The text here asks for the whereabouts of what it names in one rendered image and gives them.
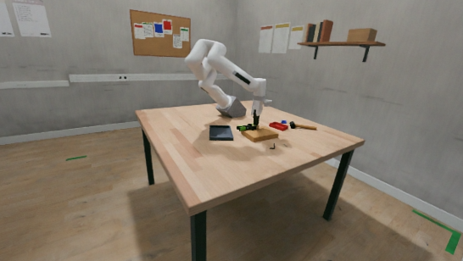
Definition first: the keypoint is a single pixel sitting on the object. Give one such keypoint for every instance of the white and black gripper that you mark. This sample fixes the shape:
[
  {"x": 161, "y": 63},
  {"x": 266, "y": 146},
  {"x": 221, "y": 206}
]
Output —
[{"x": 257, "y": 108}]

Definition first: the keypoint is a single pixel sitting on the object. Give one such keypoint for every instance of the light wooden board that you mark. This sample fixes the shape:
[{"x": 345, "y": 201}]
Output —
[{"x": 261, "y": 134}]

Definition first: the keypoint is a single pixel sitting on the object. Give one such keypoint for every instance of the red open tray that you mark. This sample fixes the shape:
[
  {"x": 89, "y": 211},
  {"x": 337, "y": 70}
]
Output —
[{"x": 279, "y": 126}]

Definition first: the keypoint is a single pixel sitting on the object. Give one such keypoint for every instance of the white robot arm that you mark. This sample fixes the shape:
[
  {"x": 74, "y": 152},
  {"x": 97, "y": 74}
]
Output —
[{"x": 204, "y": 70}]

